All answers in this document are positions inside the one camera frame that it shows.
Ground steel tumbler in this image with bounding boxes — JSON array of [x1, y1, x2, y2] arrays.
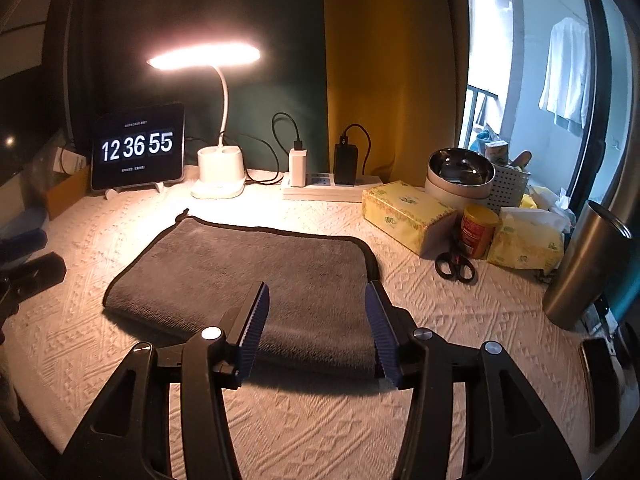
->
[[542, 200, 633, 331]]

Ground white hanging shirt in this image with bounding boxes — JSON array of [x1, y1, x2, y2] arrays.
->
[[539, 16, 592, 133]]

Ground black charger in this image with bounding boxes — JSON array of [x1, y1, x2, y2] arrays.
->
[[334, 143, 360, 186]]

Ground small white box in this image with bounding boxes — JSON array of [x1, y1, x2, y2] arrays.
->
[[54, 146, 88, 176]]

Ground grey towel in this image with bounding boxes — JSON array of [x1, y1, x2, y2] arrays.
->
[[102, 209, 383, 381]]

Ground yellow tissue box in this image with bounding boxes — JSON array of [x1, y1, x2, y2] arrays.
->
[[361, 180, 458, 257]]

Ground cardboard box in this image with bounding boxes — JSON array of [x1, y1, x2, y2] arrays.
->
[[45, 160, 93, 221]]

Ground white perforated basket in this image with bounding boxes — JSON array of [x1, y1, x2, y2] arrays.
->
[[484, 162, 532, 216]]

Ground yellow curtain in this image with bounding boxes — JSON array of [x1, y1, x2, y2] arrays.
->
[[322, 0, 468, 183]]

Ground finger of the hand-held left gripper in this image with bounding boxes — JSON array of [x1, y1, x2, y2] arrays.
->
[[0, 252, 67, 321]]

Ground black tablet clock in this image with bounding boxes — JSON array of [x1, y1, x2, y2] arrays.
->
[[90, 102, 187, 192]]

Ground black charger cable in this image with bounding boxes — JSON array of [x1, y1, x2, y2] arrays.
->
[[271, 112, 304, 181], [340, 123, 374, 175]]

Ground yellow tissue pack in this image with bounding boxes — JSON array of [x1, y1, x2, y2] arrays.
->
[[487, 207, 566, 269]]

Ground steel bowl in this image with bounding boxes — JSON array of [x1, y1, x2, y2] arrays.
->
[[427, 147, 496, 186]]

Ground white round container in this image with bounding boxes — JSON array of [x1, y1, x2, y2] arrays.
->
[[424, 170, 495, 208]]

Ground balcony railing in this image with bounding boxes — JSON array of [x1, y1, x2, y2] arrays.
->
[[467, 87, 501, 146]]

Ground white textured tablecloth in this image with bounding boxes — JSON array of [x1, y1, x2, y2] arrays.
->
[[0, 167, 601, 480]]

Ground small green white carton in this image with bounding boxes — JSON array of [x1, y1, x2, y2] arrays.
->
[[484, 140, 511, 165]]

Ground white charger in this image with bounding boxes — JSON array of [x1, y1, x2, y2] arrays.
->
[[289, 148, 307, 188]]

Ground white power strip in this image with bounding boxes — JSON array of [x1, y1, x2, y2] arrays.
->
[[281, 171, 384, 203]]

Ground black phone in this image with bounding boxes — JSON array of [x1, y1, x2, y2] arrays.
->
[[579, 337, 623, 453]]

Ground white desk lamp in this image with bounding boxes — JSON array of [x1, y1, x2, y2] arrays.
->
[[146, 42, 263, 200]]

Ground red can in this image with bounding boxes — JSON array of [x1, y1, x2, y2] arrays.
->
[[459, 204, 502, 260]]

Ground white tablet stand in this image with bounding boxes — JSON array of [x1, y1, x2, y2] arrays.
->
[[103, 181, 167, 200]]

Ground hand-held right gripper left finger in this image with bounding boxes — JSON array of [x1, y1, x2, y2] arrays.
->
[[55, 281, 271, 480]]

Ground dark green curtain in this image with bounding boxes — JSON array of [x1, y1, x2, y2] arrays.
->
[[65, 0, 331, 171]]

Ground black scissors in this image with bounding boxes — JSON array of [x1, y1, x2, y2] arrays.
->
[[434, 220, 478, 286]]

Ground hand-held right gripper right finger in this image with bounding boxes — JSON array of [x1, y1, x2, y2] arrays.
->
[[365, 281, 583, 480]]

